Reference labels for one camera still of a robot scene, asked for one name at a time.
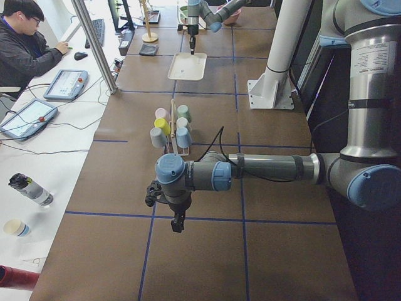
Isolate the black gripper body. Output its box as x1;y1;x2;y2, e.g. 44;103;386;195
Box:
169;194;192;223
187;24;199;44

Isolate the green plastic cup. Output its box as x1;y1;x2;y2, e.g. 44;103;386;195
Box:
177;105;192;123

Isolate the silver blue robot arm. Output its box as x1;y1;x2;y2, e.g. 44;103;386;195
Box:
145;1;400;232
186;0;251;55

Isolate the beige rabbit tray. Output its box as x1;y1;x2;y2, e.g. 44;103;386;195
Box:
167;53;207;81

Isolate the blue plastic cup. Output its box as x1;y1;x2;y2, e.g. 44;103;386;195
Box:
176;127;192;149

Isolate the grey plastic cup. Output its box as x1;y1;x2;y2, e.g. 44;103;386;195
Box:
150;127;169;148

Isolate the pink plastic cup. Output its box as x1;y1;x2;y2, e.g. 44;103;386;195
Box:
155;107;171;122

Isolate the white plastic cup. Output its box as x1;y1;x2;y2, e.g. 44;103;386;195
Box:
176;117;192;132

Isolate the yellow plastic cup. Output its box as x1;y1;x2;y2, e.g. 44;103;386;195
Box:
154;117;171;135

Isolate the paper coffee cup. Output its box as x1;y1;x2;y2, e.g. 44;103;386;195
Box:
3;219;31;237

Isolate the green ceramic bowl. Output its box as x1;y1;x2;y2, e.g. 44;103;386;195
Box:
178;6;188;24

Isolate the pink ice bowl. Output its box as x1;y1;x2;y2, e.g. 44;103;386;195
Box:
217;5;241;26

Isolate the wooden mug tree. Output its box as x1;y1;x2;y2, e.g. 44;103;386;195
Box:
140;0;159;43

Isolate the grey folded cloth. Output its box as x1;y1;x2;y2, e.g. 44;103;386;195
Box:
139;43;159;56

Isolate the black box with label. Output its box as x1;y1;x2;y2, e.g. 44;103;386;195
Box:
118;30;135;56

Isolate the black keyboard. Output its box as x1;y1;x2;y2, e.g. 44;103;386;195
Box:
91;19;105;47

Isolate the black computer mouse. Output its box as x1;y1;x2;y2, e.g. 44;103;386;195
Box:
74;51;88;61

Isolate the upper teach pendant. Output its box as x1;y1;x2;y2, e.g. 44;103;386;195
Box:
43;70;88;102

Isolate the teach pendant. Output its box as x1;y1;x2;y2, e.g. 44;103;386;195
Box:
43;70;88;102
1;98;59;141

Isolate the clear water bottle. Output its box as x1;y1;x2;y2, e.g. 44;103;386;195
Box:
8;173;53;206

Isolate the lower teach pendant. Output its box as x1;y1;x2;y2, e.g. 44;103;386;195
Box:
1;98;59;141

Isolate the seated person black jacket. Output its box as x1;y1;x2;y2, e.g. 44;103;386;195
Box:
1;0;70;99

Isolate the red fire extinguisher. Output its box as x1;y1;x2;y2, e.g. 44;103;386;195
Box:
1;265;40;291

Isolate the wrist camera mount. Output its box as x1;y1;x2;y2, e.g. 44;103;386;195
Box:
145;180;164;207

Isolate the white wire cup rack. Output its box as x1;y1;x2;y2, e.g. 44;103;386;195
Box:
169;98;190;156

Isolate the white camera pole stand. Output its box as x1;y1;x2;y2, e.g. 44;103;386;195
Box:
247;0;312;110

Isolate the aluminium frame post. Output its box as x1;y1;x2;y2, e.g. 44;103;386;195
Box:
71;0;118;95

